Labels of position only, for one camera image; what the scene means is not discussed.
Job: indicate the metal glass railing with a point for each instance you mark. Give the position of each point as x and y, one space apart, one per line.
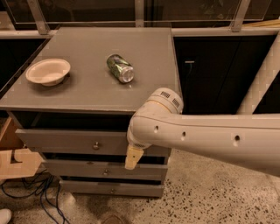
39 19

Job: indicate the wooden furniture piece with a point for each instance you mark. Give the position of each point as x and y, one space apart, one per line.
16 160

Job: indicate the grey drawer cabinet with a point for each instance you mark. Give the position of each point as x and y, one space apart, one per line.
91 97

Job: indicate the green soda can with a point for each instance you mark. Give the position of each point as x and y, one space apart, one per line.
120 68

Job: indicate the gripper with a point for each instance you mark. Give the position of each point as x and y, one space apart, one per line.
138 143

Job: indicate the grey middle drawer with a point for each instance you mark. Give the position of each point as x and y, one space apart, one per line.
105 170

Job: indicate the white paper bowl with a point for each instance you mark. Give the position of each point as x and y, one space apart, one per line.
48 72

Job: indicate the brown shoe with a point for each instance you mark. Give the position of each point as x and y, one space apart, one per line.
112 219

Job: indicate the white shoe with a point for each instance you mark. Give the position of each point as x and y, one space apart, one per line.
5 216

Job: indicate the grey top drawer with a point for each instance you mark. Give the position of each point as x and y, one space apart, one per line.
74 141

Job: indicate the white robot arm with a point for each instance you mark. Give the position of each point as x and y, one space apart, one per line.
246 139

